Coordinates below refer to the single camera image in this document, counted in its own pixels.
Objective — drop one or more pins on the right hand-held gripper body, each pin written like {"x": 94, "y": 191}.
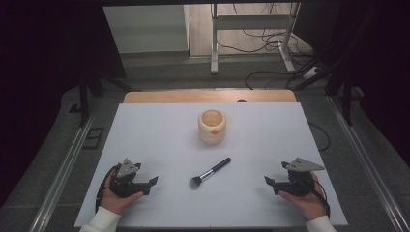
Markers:
{"x": 298, "y": 183}

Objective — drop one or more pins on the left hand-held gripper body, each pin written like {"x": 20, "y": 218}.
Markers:
{"x": 125, "y": 182}

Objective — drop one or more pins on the black makeup brush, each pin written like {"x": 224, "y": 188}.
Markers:
{"x": 211, "y": 172}

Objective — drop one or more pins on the beige ceramic cup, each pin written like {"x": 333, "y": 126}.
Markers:
{"x": 211, "y": 129}

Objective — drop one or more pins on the person's left hand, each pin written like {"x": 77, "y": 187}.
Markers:
{"x": 113, "y": 201}

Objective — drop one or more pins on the person's right hand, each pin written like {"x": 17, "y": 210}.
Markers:
{"x": 307, "y": 204}

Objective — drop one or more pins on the white table mat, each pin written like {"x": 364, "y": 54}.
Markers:
{"x": 180, "y": 145}

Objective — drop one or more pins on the wooden table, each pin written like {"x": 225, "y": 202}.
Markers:
{"x": 193, "y": 96}

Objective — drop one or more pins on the black metal stand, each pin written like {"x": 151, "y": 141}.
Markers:
{"x": 84, "y": 96}
{"x": 346, "y": 100}

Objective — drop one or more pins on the white power strip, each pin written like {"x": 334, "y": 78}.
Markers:
{"x": 311, "y": 72}

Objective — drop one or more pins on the white panel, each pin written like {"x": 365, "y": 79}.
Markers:
{"x": 146, "y": 29}

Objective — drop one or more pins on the aluminium rail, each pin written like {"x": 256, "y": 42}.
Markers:
{"x": 63, "y": 175}
{"x": 367, "y": 161}

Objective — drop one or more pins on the white metal stand frame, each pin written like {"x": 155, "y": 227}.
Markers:
{"x": 214, "y": 38}

